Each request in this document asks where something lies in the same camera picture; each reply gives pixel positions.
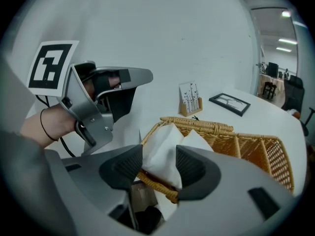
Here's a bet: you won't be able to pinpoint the black picture frame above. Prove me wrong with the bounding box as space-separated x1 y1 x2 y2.
208 92 252 118

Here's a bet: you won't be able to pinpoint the wooden card stand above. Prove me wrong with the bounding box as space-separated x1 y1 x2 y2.
179 96 204 118

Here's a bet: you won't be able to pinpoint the person's left hand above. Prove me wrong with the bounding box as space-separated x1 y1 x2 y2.
82 75 122 101

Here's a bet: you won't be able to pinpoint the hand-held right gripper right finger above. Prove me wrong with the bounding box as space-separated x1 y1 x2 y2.
157 145 305 236

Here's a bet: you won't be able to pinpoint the black computer monitor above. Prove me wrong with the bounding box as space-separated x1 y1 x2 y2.
267 61 279 78

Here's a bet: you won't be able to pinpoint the small black stool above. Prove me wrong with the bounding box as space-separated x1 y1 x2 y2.
262 81 277 100

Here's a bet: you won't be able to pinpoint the black cable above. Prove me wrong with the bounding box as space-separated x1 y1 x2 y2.
35 94 76 158

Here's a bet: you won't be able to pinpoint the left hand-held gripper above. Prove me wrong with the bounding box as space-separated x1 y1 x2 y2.
26 40 154 157

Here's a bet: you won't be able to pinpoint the black office chair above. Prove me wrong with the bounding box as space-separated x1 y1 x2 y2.
299 107 314 138
281 75 306 113

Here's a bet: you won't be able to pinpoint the grey table leg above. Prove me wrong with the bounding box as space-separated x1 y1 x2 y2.
126 190 138 231

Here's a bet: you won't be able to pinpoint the wicker tissue box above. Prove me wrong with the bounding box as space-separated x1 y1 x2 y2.
136 116 295 204

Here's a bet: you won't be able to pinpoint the white card with plant print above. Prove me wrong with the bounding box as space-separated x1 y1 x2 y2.
179 82 199 113

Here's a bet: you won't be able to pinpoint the black wrist band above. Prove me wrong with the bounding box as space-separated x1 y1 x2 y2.
40 108 61 142

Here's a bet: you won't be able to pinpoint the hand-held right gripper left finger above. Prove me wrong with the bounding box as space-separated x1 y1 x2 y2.
44 145 149 236

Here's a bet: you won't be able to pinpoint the white tissues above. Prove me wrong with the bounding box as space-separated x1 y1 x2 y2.
141 122 215 191

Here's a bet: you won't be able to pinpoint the beige cloth covered table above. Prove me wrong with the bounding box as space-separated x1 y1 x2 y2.
258 73 286 101

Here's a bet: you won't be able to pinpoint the black bag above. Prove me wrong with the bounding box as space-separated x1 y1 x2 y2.
136 205 162 235

